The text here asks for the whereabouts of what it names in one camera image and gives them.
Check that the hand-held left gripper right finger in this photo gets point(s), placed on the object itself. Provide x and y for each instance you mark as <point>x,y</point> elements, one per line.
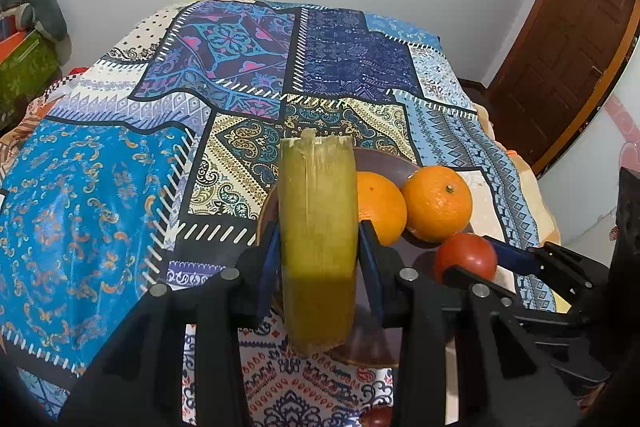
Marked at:
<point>368,257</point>

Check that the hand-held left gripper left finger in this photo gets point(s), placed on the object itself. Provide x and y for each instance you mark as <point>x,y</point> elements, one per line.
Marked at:
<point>270,259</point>

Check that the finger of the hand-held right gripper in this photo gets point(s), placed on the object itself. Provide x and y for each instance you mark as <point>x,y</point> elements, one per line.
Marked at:
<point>462,276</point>
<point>515,257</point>

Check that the red tomato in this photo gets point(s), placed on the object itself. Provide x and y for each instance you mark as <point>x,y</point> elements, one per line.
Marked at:
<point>465,257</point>

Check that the yellow-green sugarcane piece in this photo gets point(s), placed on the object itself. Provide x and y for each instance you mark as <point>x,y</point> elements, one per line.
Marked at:
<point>317,247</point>

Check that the brown round plate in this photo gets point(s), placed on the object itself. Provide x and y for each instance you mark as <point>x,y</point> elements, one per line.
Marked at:
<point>387,167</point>

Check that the orange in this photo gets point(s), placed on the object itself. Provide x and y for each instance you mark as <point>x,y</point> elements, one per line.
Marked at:
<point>437,203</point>
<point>381,209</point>

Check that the dark red fruit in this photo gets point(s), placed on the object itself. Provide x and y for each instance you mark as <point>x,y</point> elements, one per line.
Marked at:
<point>377,417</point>

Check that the blue patchwork tablecloth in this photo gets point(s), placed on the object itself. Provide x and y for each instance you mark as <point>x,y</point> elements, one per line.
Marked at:
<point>150,132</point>

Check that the brown wooden door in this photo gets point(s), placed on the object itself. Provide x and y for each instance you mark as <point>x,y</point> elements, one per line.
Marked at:
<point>565,47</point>

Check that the green patterned box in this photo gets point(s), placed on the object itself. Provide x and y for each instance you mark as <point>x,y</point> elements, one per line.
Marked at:
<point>25,69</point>

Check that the orange box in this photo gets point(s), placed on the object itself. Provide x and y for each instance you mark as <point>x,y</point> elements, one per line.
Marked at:
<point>12,44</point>

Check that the grey plush cushion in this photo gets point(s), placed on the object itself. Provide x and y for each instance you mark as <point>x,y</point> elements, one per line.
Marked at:
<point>42,4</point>

